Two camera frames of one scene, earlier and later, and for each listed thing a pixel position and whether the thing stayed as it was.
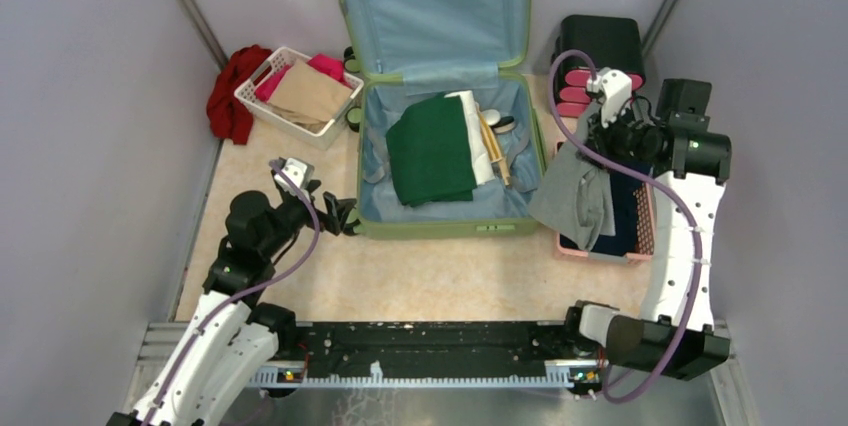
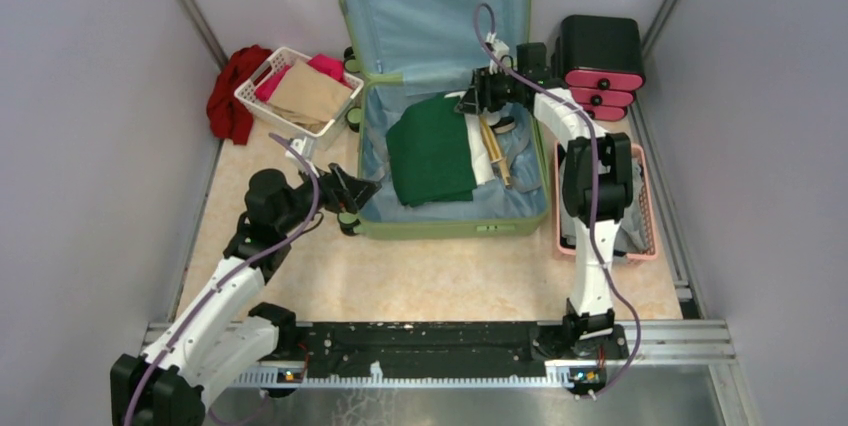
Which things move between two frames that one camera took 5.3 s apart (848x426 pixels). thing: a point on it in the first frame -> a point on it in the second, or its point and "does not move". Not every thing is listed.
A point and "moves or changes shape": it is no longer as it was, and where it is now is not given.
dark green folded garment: [429, 152] does not move
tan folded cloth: [308, 95] does not move
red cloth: [229, 116] does not move
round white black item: [500, 124] does not move
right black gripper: [600, 136] -> [482, 96]
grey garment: [575, 193] moves or changes shape
